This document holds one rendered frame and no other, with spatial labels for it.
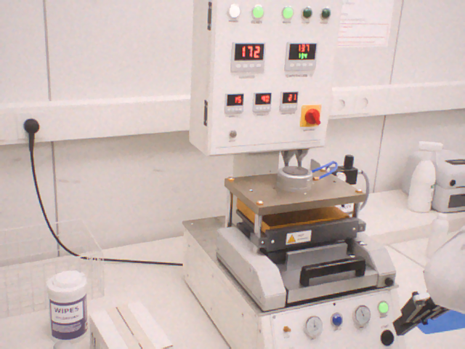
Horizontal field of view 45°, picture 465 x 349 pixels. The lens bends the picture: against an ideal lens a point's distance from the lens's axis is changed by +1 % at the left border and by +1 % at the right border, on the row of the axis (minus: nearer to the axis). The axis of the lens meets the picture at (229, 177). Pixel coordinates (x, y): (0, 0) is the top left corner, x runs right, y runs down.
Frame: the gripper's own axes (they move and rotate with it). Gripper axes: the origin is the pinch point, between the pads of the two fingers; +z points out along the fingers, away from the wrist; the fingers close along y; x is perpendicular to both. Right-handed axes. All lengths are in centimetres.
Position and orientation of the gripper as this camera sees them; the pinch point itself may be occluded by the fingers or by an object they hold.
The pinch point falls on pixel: (406, 322)
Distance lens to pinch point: 123.8
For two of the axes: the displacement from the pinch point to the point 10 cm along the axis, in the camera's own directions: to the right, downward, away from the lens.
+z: -2.8, 5.8, 7.7
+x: 1.9, 8.2, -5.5
